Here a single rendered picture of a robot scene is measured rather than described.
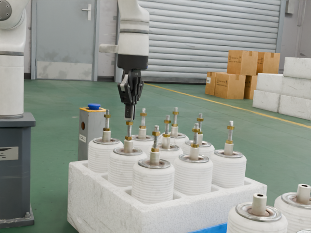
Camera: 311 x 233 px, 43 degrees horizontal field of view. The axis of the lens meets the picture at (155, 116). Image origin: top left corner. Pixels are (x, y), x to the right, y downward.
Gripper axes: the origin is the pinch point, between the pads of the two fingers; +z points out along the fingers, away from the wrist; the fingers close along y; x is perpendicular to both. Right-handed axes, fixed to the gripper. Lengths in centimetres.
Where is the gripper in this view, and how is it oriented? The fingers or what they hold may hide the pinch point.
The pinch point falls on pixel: (129, 112)
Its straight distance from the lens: 97.4
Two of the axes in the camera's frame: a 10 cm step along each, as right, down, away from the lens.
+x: -9.6, -1.1, 2.8
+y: 2.9, -1.3, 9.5
